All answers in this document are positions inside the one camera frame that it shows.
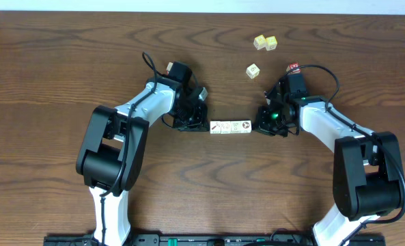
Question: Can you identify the wooden block hammer print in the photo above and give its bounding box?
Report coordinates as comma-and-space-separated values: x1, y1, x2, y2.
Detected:
210, 121, 221, 134

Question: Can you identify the wooden block soccer ball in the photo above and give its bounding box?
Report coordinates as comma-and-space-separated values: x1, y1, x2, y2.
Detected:
241, 120, 252, 133

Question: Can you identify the wooden block number eight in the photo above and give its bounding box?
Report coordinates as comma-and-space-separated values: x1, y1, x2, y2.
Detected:
220, 121, 231, 134

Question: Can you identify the wooden block hourglass print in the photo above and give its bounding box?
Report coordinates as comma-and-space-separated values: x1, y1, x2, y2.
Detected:
230, 120, 242, 134

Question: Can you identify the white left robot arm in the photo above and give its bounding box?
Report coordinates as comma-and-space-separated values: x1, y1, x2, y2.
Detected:
76, 77, 208, 245

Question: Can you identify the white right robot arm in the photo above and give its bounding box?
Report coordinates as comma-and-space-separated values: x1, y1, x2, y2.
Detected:
253, 96, 405, 245

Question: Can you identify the wooden block red side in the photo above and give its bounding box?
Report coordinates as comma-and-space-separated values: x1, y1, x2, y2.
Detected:
166, 62, 173, 74

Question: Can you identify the wooden block red letter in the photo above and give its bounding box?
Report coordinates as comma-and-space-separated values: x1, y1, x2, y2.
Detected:
286, 63, 301, 74

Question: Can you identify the wooden block brown print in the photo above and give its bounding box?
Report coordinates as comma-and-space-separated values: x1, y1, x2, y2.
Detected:
246, 64, 260, 79

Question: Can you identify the yellow block right of pair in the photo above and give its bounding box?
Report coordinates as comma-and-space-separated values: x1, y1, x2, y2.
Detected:
266, 36, 278, 51

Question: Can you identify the yellow block of pair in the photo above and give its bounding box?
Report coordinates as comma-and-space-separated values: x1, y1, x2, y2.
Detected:
266, 36, 278, 51
253, 35, 267, 50

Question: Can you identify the yellow block left of pair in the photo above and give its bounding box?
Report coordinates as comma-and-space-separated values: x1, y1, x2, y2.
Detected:
253, 35, 267, 50

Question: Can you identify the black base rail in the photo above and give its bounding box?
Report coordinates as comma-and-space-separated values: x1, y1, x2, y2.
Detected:
43, 232, 387, 246

